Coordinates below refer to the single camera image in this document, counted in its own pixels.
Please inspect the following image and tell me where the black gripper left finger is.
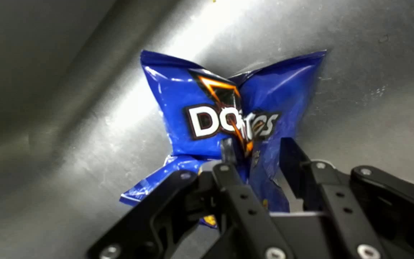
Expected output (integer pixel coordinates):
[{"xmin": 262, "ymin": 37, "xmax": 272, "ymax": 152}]
[{"xmin": 85, "ymin": 136, "xmax": 296, "ymax": 259}]

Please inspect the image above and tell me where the blue Doritos chip packet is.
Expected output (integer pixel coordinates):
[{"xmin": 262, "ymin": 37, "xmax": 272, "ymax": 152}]
[{"xmin": 120, "ymin": 47, "xmax": 330, "ymax": 230}]

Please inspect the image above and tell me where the stainless steel double sink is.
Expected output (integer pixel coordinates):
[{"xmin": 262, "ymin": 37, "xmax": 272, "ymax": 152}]
[{"xmin": 0, "ymin": 0, "xmax": 414, "ymax": 259}]

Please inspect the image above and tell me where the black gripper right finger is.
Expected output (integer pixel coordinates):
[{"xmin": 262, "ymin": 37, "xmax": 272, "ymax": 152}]
[{"xmin": 279, "ymin": 136, "xmax": 414, "ymax": 259}]

